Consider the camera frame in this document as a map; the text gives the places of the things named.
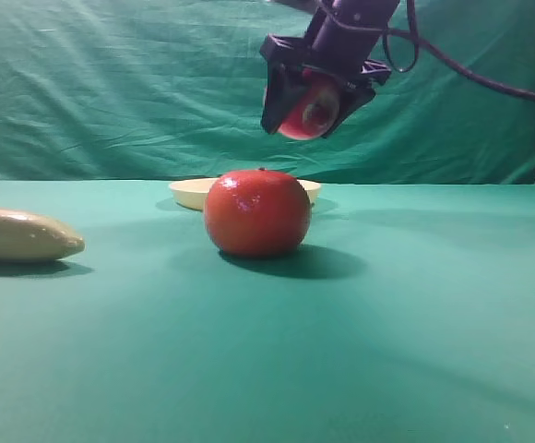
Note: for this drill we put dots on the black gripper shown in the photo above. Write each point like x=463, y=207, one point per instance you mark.
x=337, y=43

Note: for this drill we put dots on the green backdrop cloth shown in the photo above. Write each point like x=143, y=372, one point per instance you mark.
x=172, y=89

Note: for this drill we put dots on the pale yellow banana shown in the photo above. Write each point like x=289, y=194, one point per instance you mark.
x=32, y=237

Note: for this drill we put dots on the pale yellow plate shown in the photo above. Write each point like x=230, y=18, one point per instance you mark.
x=192, y=193

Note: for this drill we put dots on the red apple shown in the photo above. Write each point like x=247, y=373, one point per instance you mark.
x=315, y=113

